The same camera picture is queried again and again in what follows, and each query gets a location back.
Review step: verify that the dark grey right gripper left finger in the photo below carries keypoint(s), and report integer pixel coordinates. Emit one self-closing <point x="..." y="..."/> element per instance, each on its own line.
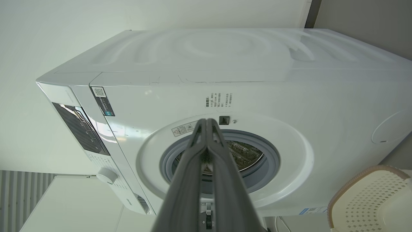
<point x="186" y="180"/>

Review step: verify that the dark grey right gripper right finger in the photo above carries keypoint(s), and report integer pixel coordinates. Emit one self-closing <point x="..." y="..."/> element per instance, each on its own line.
<point x="227" y="187"/>

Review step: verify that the stainless steel washing machine drum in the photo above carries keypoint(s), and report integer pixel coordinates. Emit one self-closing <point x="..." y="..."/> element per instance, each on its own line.
<point x="248" y="156"/>

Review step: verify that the white washing machine dial knob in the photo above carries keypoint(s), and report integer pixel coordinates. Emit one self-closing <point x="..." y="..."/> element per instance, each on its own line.
<point x="107" y="176"/>

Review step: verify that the black washing machine display panel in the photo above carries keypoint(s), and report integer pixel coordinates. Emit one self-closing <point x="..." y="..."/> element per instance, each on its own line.
<point x="80" y="129"/>

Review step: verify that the cream perforated laundry basket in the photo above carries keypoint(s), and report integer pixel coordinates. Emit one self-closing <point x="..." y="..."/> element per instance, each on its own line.
<point x="373" y="203"/>

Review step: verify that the grey rubber door gasket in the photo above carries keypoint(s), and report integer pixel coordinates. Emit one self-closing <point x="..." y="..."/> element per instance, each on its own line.
<point x="270" y="161"/>

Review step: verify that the warning label sticker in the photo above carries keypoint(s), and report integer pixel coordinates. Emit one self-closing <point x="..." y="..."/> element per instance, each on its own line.
<point x="183" y="129"/>

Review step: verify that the blue energy label sticker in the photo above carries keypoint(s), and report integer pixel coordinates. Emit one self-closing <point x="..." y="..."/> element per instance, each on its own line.
<point x="311" y="210"/>

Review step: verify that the white front-load washing machine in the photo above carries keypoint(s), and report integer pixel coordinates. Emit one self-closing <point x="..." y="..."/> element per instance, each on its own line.
<point x="289" y="96"/>

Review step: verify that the white cabinet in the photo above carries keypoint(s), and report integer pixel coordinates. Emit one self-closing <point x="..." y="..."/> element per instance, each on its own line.
<point x="74" y="206"/>

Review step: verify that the QR code sticker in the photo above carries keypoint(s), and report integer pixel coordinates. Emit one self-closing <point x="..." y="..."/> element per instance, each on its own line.
<point x="103" y="100"/>

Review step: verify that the grey slatted panel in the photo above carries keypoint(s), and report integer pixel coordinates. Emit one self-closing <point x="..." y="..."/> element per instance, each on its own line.
<point x="19" y="196"/>

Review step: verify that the round white filter cover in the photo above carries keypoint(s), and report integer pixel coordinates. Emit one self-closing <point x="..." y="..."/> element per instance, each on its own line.
<point x="394" y="127"/>

